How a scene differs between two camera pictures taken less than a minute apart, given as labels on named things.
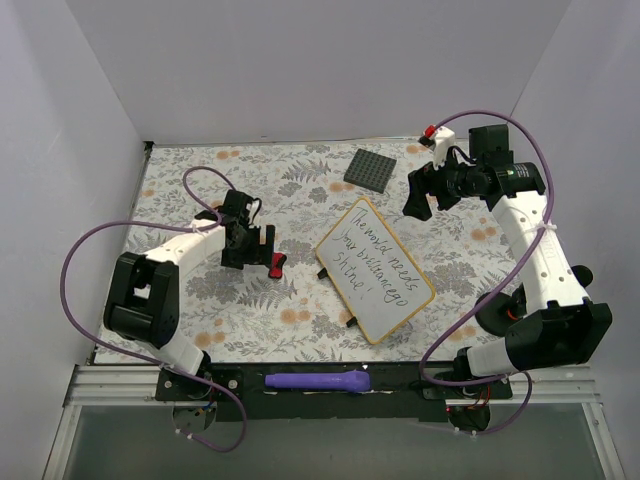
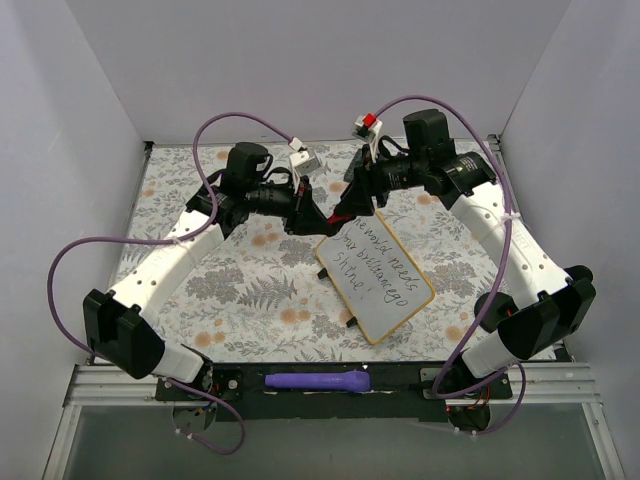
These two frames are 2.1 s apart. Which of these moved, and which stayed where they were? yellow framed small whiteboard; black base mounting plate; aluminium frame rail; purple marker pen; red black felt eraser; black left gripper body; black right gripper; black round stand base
Moved: black left gripper body; black right gripper; red black felt eraser
Stayed: purple marker pen; yellow framed small whiteboard; black base mounting plate; black round stand base; aluminium frame rail
